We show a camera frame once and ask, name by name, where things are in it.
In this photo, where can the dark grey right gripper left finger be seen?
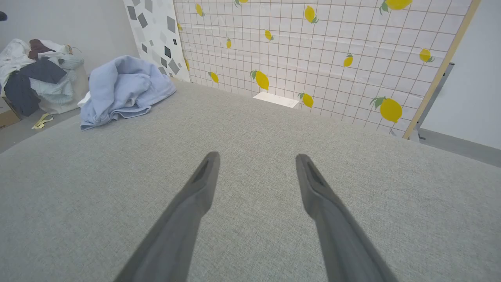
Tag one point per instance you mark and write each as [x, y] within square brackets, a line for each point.
[184, 219]

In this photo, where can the grey terrazzo pattern panel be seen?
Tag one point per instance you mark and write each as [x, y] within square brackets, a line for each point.
[156, 35]

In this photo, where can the lemon print grid panel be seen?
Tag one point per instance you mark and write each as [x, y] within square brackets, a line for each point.
[313, 58]

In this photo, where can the brown cardboard box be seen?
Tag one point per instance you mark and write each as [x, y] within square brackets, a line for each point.
[7, 114]

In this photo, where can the light blue polo shirt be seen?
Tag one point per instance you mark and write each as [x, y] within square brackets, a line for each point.
[121, 90]

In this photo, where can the pile of mixed clothes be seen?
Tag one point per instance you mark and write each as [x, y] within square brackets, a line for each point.
[39, 78]

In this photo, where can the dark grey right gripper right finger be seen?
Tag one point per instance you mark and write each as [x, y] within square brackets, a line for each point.
[336, 227]

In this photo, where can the white paper sheet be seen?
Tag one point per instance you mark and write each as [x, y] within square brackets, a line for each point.
[276, 99]

